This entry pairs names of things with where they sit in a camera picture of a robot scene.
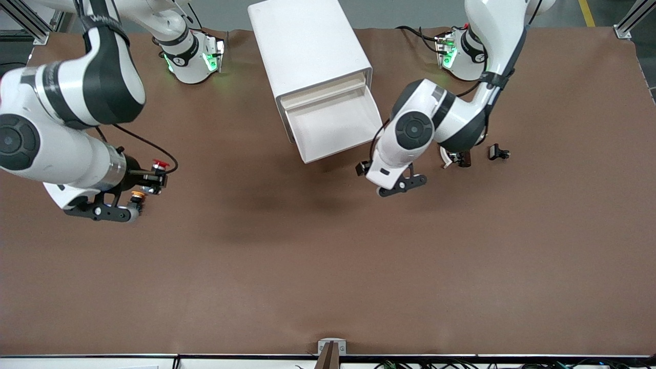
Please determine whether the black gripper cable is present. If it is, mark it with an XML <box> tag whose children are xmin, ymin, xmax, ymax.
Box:
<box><xmin>369</xmin><ymin>119</ymin><xmax>391</xmax><ymax>162</ymax></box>
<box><xmin>95</xmin><ymin>123</ymin><xmax>179</xmax><ymax>175</ymax></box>

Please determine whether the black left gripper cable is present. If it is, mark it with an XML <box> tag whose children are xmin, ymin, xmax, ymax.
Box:
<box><xmin>369</xmin><ymin>119</ymin><xmax>391</xmax><ymax>162</ymax></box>

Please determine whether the cream plastic drawer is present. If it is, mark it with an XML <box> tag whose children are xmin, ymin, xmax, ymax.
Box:
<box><xmin>283</xmin><ymin>85</ymin><xmax>383</xmax><ymax>164</ymax></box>
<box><xmin>279</xmin><ymin>72</ymin><xmax>367</xmax><ymax>110</ymax></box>

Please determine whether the aluminium frame profile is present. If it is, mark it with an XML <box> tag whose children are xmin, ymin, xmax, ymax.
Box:
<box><xmin>0</xmin><ymin>0</ymin><xmax>52</xmax><ymax>46</ymax></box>
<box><xmin>613</xmin><ymin>0</ymin><xmax>656</xmax><ymax>40</ymax></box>

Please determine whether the black arm base cable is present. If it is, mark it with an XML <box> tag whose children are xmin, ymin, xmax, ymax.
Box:
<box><xmin>396</xmin><ymin>25</ymin><xmax>449</xmax><ymax>56</ymax></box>

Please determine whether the white drawer cabinet shell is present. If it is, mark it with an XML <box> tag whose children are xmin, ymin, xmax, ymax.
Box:
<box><xmin>248</xmin><ymin>0</ymin><xmax>373</xmax><ymax>144</ymax></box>

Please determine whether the grey metal table bracket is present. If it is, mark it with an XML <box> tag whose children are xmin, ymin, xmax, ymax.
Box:
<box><xmin>314</xmin><ymin>337</ymin><xmax>348</xmax><ymax>369</ymax></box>

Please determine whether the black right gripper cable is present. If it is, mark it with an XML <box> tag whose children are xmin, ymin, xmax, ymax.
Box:
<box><xmin>95</xmin><ymin>123</ymin><xmax>179</xmax><ymax>175</ymax></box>

